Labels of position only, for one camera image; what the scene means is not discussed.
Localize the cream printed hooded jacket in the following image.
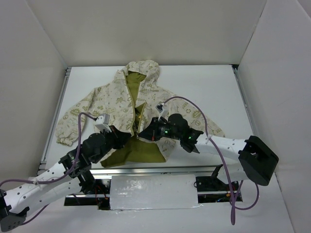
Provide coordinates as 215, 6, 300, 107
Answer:
55, 60, 225, 161

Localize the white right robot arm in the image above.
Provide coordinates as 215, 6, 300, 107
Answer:
138, 114, 279, 190

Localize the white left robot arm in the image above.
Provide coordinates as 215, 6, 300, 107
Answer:
0, 126, 131, 232

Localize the olive green Snoopy t-shirt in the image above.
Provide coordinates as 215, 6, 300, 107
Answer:
101, 71, 166, 168

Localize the white foil-edged panel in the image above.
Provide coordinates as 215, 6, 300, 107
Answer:
110, 174, 199, 210

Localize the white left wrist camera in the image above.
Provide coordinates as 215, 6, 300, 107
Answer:
94, 114, 111, 133

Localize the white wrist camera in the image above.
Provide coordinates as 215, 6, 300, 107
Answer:
94, 114, 111, 133
155, 102, 169, 122

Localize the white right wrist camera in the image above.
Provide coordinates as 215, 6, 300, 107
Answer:
155, 102, 169, 122

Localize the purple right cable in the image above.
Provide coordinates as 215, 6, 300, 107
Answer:
162, 96, 260, 226

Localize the purple cable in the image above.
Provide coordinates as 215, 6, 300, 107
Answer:
162, 96, 260, 226
0, 112, 98, 225

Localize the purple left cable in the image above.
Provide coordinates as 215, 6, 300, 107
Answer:
0, 112, 98, 225

